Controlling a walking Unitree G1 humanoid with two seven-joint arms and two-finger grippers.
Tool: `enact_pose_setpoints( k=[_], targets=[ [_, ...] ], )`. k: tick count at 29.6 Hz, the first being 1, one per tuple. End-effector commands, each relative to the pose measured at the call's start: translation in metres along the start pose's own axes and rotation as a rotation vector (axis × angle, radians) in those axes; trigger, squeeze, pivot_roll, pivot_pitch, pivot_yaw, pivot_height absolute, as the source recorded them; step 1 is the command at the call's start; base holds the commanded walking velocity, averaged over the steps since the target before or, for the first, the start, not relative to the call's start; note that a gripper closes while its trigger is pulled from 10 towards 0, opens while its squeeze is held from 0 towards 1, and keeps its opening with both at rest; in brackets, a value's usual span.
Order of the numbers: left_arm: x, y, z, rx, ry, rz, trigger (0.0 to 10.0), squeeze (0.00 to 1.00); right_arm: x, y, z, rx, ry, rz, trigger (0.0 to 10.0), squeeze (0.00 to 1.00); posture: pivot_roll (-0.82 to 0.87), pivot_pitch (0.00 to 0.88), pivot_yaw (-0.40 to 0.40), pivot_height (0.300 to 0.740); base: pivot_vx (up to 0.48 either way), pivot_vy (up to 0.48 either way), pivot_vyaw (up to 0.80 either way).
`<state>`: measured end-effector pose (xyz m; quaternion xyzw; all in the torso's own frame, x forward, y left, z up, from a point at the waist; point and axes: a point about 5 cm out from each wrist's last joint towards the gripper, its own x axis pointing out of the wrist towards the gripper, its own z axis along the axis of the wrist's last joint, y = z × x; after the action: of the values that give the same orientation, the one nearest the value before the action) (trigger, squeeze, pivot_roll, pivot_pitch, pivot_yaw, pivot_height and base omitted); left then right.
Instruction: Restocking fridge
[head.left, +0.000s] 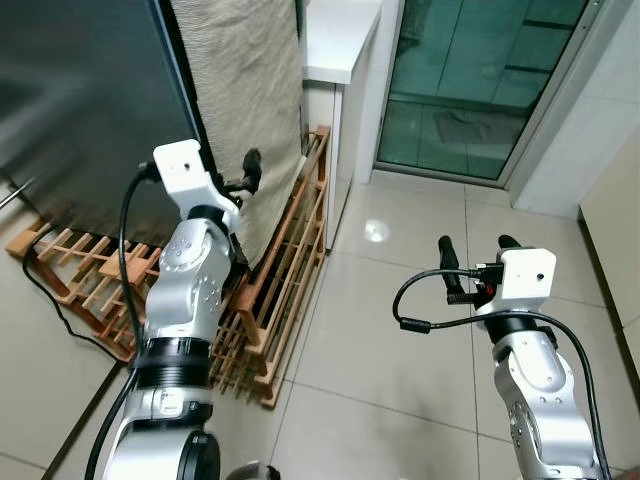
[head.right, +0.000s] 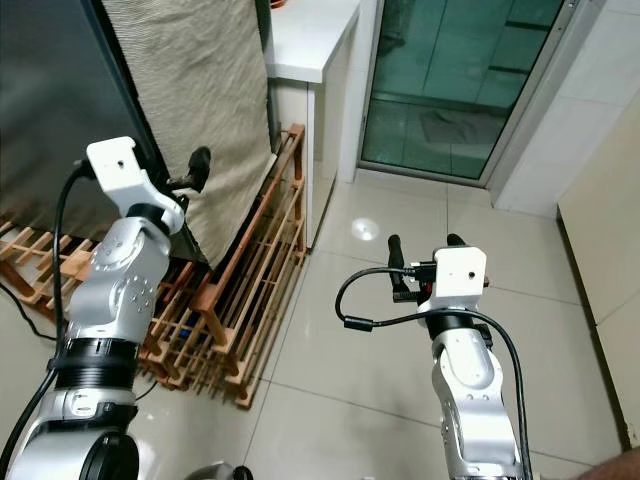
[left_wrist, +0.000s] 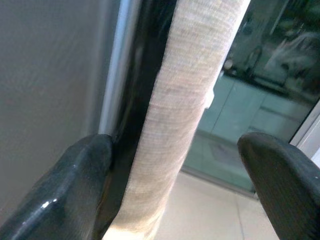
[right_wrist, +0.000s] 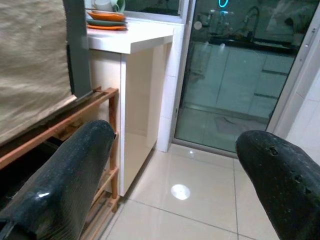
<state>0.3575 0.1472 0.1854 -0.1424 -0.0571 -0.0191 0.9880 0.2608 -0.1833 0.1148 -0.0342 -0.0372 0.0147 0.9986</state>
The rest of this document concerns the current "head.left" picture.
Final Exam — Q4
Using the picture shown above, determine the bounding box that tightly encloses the wooden slatted rack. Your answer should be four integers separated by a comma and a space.
5, 125, 333, 409

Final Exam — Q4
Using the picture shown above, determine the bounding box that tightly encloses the white cabinet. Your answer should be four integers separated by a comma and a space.
300, 0, 387, 251

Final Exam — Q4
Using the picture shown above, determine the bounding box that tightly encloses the green glass sliding door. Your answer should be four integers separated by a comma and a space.
375, 0, 611, 191

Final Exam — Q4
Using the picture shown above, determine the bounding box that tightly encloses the grey robot foot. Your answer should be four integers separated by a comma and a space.
225, 462, 283, 480

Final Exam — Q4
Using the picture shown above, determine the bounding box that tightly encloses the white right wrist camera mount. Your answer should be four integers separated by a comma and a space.
480, 247, 558, 313

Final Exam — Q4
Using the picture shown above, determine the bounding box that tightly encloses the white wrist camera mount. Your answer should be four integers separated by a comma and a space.
152, 140, 243, 214
480, 247, 558, 313

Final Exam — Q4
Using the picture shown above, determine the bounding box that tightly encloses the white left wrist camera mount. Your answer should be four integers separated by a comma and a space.
152, 140, 243, 214

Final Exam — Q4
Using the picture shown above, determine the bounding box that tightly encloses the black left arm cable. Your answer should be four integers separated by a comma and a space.
85, 165, 163, 480

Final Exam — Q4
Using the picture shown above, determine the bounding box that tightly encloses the black power cable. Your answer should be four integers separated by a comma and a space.
20, 255, 126, 363

